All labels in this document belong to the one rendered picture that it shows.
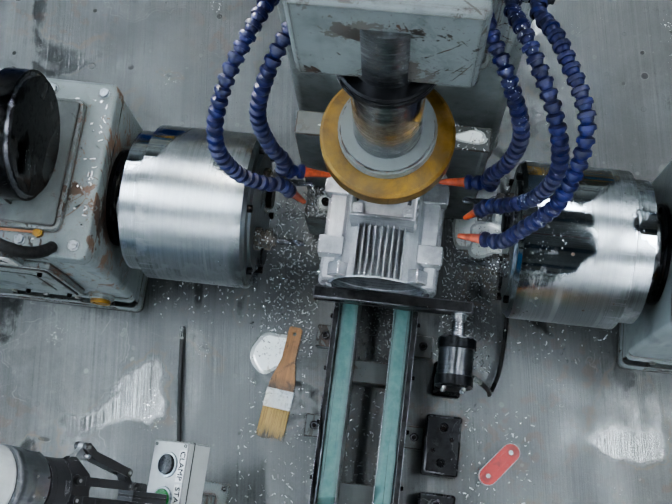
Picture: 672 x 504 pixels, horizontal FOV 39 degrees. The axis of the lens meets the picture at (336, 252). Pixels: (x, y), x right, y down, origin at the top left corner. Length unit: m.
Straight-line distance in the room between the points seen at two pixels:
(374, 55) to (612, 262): 0.59
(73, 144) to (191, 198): 0.20
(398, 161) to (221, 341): 0.65
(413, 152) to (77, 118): 0.55
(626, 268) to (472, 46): 0.58
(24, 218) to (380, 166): 0.56
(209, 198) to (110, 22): 0.68
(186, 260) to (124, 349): 0.36
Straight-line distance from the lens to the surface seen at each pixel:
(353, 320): 1.59
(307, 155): 1.53
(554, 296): 1.42
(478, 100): 1.56
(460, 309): 1.48
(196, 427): 1.72
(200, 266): 1.46
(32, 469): 1.23
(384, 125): 1.11
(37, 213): 1.46
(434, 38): 0.93
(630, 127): 1.88
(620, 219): 1.42
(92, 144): 1.49
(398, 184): 1.22
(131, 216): 1.46
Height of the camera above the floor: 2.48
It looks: 74 degrees down
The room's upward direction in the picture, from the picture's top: 10 degrees counter-clockwise
